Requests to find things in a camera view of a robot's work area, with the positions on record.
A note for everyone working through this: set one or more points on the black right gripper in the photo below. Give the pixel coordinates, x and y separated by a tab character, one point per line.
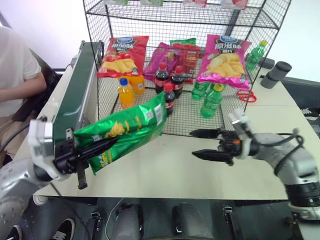
231	145

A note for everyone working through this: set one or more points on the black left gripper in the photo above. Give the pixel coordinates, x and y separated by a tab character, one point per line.
63	156

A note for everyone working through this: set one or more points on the green potato chip bag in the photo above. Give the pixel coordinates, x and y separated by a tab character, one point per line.
130	120

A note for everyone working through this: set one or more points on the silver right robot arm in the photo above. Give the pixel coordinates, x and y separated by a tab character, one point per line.
295	165

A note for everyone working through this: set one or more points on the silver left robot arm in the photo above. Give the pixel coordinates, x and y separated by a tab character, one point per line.
12	182

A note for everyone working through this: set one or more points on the dark green conveyor belt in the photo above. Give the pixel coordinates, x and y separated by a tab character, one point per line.
75	92

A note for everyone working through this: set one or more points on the green soda bottle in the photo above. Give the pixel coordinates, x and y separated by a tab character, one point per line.
211	102
198	90
255	56

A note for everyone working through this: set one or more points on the cola bottle red cap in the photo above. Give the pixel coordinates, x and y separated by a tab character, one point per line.
178	83
170	101
160	80

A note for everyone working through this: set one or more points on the orange soda bottle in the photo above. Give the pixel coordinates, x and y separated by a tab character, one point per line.
138	85
126	96

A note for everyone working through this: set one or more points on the red scissors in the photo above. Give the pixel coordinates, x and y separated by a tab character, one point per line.
246	96

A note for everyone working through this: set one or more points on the pink potato chip bag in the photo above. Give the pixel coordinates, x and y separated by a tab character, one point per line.
225	62

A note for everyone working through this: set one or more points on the black and white shoe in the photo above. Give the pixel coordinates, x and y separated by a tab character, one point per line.
15	233
63	230

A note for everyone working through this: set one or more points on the red and green snack bag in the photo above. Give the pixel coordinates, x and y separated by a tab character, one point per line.
191	53

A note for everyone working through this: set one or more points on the red potato chip bag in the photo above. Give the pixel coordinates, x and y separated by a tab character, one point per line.
122	57

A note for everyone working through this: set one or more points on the grey cylindrical device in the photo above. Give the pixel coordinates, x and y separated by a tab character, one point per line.
275	73

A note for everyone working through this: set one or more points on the purple snack bag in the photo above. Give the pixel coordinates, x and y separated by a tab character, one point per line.
162	56

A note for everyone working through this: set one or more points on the person in white shirt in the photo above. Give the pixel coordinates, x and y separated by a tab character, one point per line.
15	75

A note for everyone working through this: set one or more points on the pink snack pack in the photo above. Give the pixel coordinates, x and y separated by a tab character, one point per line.
195	2

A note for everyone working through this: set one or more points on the red snack pack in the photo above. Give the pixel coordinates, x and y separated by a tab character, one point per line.
235	3

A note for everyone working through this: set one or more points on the green snack pack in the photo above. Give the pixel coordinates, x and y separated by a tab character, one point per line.
117	1
151	2

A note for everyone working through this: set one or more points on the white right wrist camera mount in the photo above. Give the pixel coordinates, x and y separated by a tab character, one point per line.
240	121

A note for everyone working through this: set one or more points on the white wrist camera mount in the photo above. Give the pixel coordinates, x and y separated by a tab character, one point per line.
240	121
40	140

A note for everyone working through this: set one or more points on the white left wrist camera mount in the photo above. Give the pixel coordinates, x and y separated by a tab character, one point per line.
40	140

